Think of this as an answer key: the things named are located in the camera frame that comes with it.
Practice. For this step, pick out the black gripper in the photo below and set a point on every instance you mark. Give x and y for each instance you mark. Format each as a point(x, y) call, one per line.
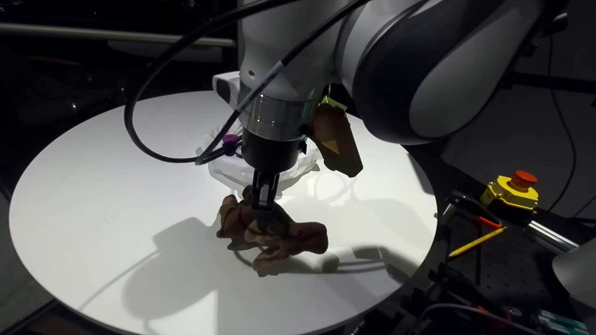
point(270, 150)

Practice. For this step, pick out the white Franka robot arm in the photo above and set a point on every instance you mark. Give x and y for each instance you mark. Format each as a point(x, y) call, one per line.
point(397, 61)

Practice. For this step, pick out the yellow rod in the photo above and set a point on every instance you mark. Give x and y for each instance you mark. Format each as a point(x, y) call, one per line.
point(475, 241)

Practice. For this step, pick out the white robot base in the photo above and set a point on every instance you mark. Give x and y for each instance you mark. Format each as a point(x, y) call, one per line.
point(579, 271)

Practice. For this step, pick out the yellow emergency stop button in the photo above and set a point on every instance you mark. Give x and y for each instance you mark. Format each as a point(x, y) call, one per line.
point(512, 189)

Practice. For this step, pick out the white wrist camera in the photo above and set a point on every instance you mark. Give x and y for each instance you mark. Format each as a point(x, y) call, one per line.
point(225, 87)

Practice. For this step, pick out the aluminium profile bar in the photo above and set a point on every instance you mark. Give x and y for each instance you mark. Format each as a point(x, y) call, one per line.
point(550, 236)

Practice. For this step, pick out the black metal stand bar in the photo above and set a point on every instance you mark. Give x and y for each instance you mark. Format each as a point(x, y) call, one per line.
point(559, 81)

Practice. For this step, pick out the brown plush toy animal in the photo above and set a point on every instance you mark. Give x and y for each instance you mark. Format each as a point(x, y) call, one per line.
point(281, 238)

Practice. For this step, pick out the grey window rail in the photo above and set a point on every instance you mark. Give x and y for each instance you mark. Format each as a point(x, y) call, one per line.
point(93, 33)

